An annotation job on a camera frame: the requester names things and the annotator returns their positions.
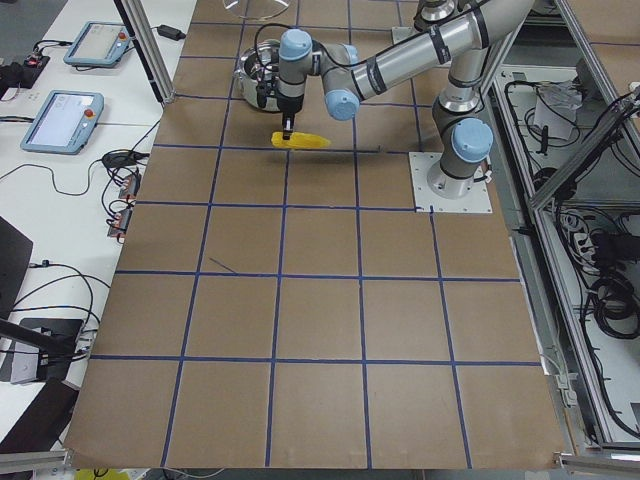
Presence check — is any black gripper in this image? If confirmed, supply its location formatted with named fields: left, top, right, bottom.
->
left=277, top=92, right=304, bottom=140

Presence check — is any yellow corn cob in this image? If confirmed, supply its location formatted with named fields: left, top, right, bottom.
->
left=271, top=131, right=331, bottom=150

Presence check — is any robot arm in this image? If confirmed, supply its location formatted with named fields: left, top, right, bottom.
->
left=272, top=1, right=508, bottom=199

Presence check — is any grey-green cooking pot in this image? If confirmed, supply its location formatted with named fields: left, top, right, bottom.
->
left=234, top=39, right=280, bottom=113

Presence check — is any black power adapter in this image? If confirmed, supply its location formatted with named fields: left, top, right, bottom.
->
left=157, top=24, right=186, bottom=41

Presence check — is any blue teach pendant far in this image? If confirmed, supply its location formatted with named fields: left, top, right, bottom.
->
left=63, top=21, right=131, bottom=68

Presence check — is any blue teach pendant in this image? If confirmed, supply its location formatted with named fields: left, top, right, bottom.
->
left=20, top=90, right=104, bottom=155
left=63, top=21, right=131, bottom=68

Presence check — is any blue teach pendant near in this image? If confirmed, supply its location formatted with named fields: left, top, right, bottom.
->
left=20, top=90, right=104, bottom=155

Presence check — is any black monitor stand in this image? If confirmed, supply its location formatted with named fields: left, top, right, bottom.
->
left=1, top=220, right=84, bottom=384

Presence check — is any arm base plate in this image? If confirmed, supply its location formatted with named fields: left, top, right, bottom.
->
left=409, top=152, right=493, bottom=214

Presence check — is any aluminium frame post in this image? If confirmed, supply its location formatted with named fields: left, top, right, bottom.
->
left=114, top=0, right=175, bottom=105

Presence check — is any black cable bundle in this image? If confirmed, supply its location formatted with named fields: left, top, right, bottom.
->
left=582, top=269, right=640, bottom=341

